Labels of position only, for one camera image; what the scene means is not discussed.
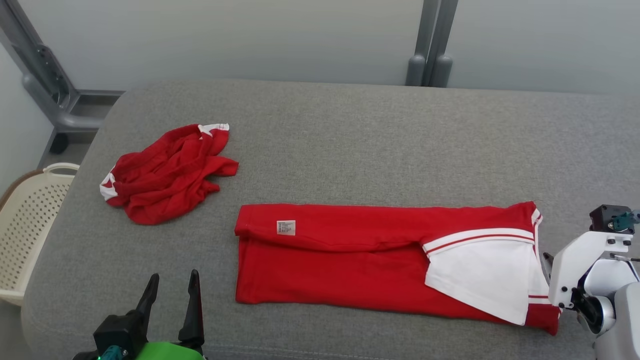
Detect red shorts with white stripe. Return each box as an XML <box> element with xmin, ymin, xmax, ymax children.
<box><xmin>99</xmin><ymin>123</ymin><xmax>239</xmax><ymax>226</ymax></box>

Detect camera cable teal plug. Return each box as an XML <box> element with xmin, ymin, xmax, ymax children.
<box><xmin>612</xmin><ymin>210</ymin><xmax>640</xmax><ymax>232</ymax></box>
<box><xmin>99</xmin><ymin>345</ymin><xmax>130</xmax><ymax>360</ymax></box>

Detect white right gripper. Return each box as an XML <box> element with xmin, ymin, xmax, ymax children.
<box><xmin>542</xmin><ymin>231</ymin><xmax>633</xmax><ymax>309</ymax></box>

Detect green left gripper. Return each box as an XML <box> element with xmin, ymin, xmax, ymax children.
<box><xmin>134</xmin><ymin>269</ymin><xmax>207</xmax><ymax>360</ymax></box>

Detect beige perforated laundry basket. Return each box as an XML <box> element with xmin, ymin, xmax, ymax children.
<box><xmin>0</xmin><ymin>162</ymin><xmax>81</xmax><ymax>307</ymax></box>

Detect black caster wheel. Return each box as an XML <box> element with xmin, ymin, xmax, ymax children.
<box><xmin>49</xmin><ymin>132</ymin><xmax>70</xmax><ymax>155</ymax></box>

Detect right camera cable teal plug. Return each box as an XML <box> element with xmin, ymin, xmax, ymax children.
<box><xmin>612</xmin><ymin>210</ymin><xmax>640</xmax><ymax>232</ymax></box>

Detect red shirt with white sleeves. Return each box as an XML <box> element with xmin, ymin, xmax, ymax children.
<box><xmin>234</xmin><ymin>201</ymin><xmax>562</xmax><ymax>336</ymax></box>

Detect left camera cable teal plug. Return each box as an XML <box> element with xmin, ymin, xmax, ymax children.
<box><xmin>99</xmin><ymin>345</ymin><xmax>130</xmax><ymax>360</ymax></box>

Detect grey partition support leg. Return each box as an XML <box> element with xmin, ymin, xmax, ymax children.
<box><xmin>0</xmin><ymin>0</ymin><xmax>125</xmax><ymax>132</ymax></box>

